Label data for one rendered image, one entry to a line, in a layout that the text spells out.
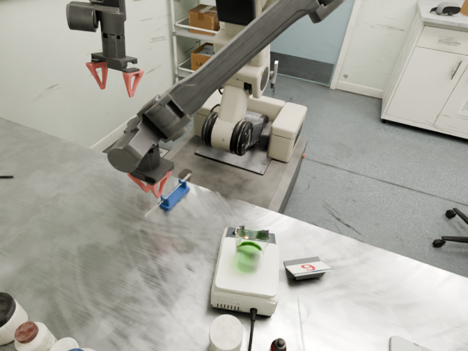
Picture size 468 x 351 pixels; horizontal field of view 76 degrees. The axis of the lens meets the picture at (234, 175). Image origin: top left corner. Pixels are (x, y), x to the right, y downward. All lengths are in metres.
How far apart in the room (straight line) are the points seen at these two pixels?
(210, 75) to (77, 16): 0.41
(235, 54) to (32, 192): 0.69
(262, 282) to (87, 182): 0.60
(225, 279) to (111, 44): 0.63
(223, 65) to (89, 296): 0.54
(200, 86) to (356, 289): 0.55
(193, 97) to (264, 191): 0.95
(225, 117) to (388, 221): 1.23
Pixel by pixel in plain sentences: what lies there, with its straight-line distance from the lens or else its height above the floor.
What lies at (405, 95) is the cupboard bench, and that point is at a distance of 2.97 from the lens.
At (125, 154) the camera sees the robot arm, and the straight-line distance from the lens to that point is 0.58.
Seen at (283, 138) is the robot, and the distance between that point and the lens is 1.56.
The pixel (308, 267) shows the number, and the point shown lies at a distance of 0.73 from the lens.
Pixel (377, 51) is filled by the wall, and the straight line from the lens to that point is 3.44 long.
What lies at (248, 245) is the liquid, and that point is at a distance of 0.62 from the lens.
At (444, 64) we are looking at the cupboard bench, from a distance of 2.91.
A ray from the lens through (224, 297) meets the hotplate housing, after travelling 0.62.
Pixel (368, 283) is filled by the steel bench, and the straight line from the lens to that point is 0.79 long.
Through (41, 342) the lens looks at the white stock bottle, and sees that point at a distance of 0.66.
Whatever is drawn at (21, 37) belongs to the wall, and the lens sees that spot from 1.89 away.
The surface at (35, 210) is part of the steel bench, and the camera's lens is 0.95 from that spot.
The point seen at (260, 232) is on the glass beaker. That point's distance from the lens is 0.59.
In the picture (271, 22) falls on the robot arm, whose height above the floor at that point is 1.23.
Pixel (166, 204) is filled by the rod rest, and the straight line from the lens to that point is 0.84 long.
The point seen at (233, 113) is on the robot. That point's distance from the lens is 1.37.
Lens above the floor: 1.37
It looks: 41 degrees down
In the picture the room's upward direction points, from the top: 5 degrees clockwise
